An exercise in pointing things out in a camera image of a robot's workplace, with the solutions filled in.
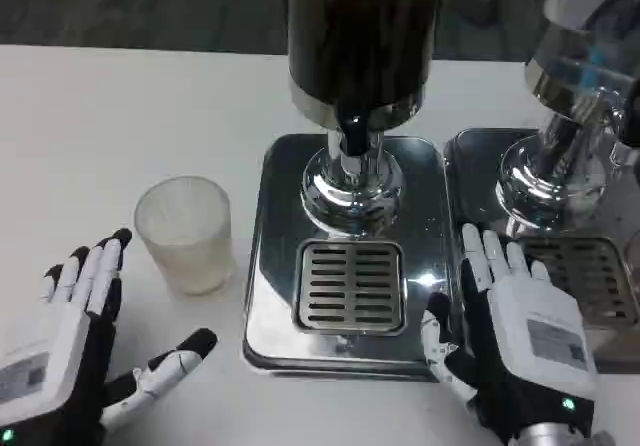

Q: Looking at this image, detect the dark drink dispenser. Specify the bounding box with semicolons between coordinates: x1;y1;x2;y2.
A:
286;0;448;240

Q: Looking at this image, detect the black dispenser tap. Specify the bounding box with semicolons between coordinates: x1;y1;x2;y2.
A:
335;103;372;157

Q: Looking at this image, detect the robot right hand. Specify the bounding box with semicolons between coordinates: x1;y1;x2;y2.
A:
422;223;601;441

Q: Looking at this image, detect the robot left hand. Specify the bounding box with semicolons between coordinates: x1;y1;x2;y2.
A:
0;228;220;446

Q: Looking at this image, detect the clear ribbed glass cup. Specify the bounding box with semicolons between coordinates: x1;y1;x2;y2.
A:
133;175;237;297

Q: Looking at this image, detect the clear drink dispenser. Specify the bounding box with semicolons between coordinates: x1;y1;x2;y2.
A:
494;0;640;240

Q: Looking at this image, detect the steel drip tray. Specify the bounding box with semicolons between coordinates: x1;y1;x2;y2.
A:
243;133;455;378
443;127;640;373

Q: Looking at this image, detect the slotted steel tray grid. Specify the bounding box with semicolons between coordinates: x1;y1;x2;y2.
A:
292;239;406;336
519;237;635;328

